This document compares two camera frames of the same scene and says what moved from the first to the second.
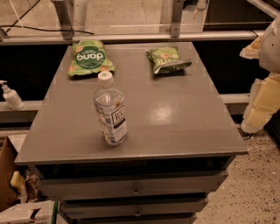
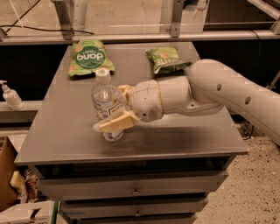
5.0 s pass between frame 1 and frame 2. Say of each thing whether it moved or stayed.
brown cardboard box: stayed
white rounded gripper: moved
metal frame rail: stayed
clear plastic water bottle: stayed
